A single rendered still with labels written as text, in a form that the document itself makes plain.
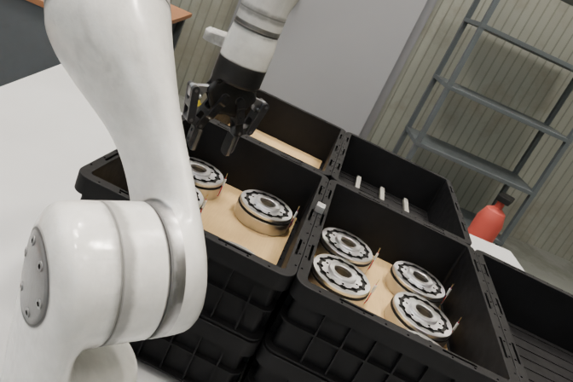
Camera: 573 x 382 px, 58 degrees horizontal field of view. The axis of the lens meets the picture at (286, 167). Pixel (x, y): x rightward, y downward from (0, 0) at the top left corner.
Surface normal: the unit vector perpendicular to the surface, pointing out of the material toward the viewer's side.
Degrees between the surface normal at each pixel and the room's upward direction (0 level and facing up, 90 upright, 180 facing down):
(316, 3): 90
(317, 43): 90
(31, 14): 90
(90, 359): 30
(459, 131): 90
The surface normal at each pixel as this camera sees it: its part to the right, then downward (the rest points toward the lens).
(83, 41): -0.28, 0.29
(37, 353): -0.61, 0.15
